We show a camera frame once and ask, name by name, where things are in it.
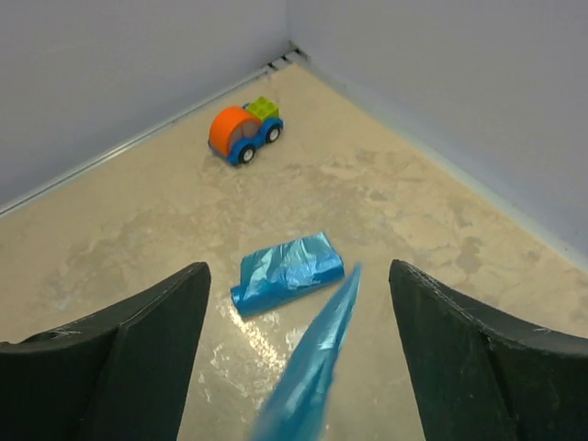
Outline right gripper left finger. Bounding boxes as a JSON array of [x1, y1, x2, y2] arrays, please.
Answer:
[[1, 262, 211, 440]]

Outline blue trash bag roll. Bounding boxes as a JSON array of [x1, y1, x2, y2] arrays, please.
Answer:
[[231, 232, 345, 318]]

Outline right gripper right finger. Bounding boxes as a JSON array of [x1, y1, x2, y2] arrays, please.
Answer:
[[389, 260, 587, 440]]

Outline orange blue toy car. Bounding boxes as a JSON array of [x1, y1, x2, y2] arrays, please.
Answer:
[[208, 96, 284, 166]]

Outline single blue trash bag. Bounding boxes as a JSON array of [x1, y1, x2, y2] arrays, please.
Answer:
[[250, 263, 362, 441]]

